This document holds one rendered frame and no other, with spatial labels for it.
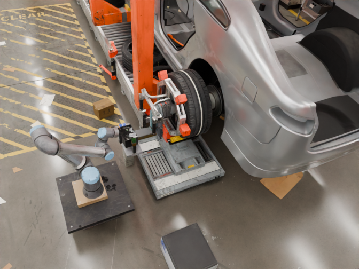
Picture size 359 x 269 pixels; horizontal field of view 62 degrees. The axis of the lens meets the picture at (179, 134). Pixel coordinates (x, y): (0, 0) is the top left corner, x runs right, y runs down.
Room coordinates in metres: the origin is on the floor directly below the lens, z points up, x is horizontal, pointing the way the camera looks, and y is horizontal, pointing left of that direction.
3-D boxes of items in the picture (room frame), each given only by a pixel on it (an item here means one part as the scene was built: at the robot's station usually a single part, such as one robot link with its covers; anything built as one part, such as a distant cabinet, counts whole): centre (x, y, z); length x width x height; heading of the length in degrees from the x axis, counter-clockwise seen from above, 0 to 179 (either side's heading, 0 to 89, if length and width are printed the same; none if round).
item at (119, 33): (3.80, 0.71, 0.14); 2.47 x 0.85 x 0.27; 30
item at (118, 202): (1.44, 0.74, 0.15); 0.60 x 0.60 x 0.30; 30
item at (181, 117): (2.15, 0.12, 0.85); 0.54 x 0.07 x 0.54; 30
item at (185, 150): (2.24, -0.03, 0.32); 0.40 x 0.30 x 0.28; 30
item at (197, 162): (2.20, -0.05, 0.13); 0.50 x 0.36 x 0.10; 30
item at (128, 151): (2.03, 0.53, 0.44); 0.43 x 0.17 x 0.03; 30
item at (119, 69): (3.60, 1.04, 0.28); 2.47 x 0.09 x 0.22; 30
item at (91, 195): (1.44, 0.74, 0.40); 0.19 x 0.19 x 0.10
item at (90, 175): (1.45, 0.74, 0.53); 0.17 x 0.15 x 0.18; 39
